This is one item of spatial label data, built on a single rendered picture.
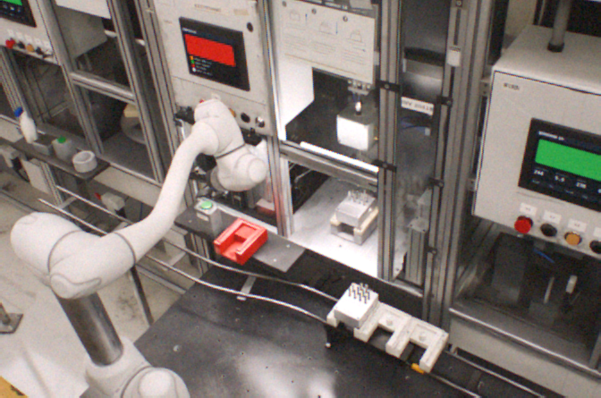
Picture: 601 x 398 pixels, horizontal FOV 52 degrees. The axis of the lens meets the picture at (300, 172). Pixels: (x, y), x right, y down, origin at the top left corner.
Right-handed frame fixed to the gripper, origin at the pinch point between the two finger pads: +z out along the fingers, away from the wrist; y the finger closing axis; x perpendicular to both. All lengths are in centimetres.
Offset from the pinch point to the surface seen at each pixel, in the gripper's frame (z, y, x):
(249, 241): -3.2, -28.6, 4.2
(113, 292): 143, -44, 19
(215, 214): 9.2, -17.0, -0.9
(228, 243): 6.2, -26.0, 6.3
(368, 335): -42, -63, 20
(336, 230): -18, -50, -15
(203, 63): -23.1, 26.8, -25.6
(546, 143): -115, -27, -16
